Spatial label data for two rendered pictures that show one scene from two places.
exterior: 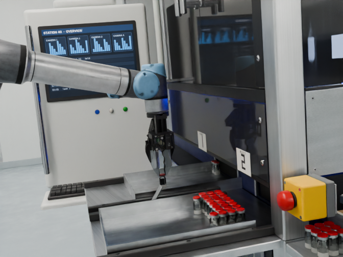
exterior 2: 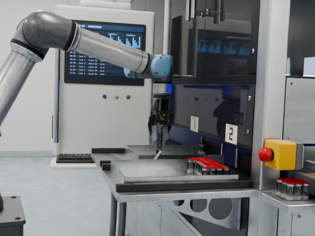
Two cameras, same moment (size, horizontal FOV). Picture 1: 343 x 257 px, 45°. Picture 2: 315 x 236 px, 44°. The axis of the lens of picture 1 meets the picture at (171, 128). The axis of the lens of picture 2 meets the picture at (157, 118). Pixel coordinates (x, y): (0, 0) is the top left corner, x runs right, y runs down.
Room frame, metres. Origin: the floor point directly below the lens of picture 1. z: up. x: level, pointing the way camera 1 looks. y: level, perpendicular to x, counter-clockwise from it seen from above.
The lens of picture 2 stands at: (-0.22, 0.11, 1.16)
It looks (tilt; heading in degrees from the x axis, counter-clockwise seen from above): 4 degrees down; 358
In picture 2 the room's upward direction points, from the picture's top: 2 degrees clockwise
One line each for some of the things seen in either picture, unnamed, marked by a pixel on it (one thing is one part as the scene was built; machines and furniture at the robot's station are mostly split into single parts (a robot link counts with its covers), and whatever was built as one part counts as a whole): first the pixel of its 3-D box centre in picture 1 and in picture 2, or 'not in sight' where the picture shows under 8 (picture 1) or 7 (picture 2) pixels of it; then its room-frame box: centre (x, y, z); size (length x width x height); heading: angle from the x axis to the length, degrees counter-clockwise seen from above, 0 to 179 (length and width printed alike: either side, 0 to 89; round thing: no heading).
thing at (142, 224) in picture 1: (170, 220); (169, 172); (1.00, 0.02, 0.90); 0.34 x 0.26 x 0.04; 103
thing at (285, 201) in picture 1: (288, 200); (266, 154); (0.80, -0.22, 0.99); 0.04 x 0.04 x 0.04; 13
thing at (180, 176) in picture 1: (179, 180); (172, 153); (1.36, -0.01, 0.90); 0.34 x 0.26 x 0.04; 103
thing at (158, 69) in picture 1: (153, 81); (162, 69); (1.32, 0.04, 1.23); 0.09 x 0.08 x 0.11; 116
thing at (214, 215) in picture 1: (214, 222); (205, 174); (0.94, -0.08, 0.90); 0.02 x 0.02 x 0.05
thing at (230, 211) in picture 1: (220, 209); (209, 169); (1.03, -0.11, 0.90); 0.18 x 0.02 x 0.05; 13
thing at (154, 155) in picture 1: (155, 163); (155, 136); (1.32, 0.06, 0.97); 0.06 x 0.03 x 0.09; 13
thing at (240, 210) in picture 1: (228, 207); (215, 169); (1.03, -0.13, 0.90); 0.18 x 0.02 x 0.05; 13
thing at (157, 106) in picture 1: (157, 105); (162, 89); (1.33, 0.04, 1.16); 0.08 x 0.08 x 0.05
